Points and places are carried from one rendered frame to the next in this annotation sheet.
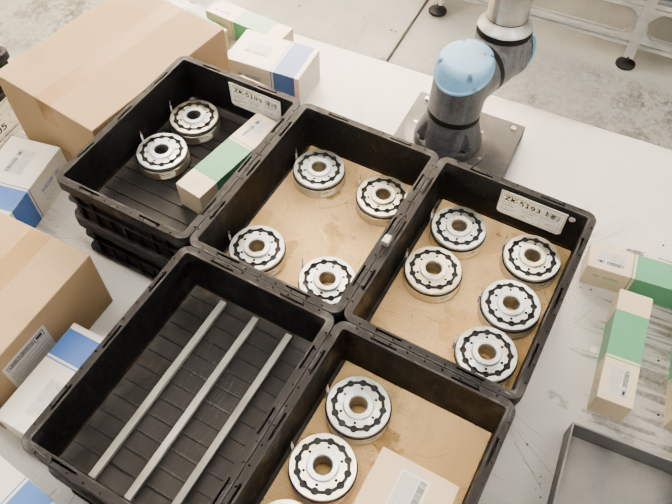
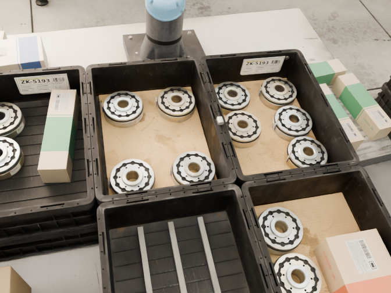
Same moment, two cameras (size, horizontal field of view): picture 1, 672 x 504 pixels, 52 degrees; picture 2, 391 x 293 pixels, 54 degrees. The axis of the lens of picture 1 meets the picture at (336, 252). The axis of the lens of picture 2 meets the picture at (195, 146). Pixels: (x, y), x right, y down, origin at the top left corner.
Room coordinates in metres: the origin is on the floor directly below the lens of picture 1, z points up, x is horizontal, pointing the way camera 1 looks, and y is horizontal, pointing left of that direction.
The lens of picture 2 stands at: (0.34, 0.38, 1.63)
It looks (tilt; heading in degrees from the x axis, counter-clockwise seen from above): 54 degrees down; 311
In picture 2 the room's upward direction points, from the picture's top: 9 degrees clockwise
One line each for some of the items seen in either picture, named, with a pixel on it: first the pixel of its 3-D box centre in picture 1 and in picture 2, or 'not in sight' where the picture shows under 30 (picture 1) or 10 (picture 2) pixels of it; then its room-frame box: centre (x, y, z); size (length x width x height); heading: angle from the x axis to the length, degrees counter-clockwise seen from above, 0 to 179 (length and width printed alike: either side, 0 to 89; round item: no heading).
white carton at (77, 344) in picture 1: (71, 393); not in sight; (0.49, 0.47, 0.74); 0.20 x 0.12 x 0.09; 152
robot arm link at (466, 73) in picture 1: (463, 80); (164, 10); (1.11, -0.26, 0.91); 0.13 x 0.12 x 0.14; 137
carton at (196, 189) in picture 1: (231, 163); (60, 134); (0.93, 0.21, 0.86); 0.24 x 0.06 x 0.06; 144
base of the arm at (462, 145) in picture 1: (450, 124); (163, 43); (1.10, -0.25, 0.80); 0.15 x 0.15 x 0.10
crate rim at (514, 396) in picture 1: (475, 267); (272, 108); (0.64, -0.23, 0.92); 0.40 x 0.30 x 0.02; 151
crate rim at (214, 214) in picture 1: (319, 200); (155, 121); (0.79, 0.03, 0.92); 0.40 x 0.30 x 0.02; 151
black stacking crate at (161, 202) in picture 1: (188, 160); (27, 149); (0.93, 0.29, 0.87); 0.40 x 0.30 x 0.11; 151
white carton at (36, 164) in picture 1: (18, 188); not in sight; (0.96, 0.69, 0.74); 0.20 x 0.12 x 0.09; 163
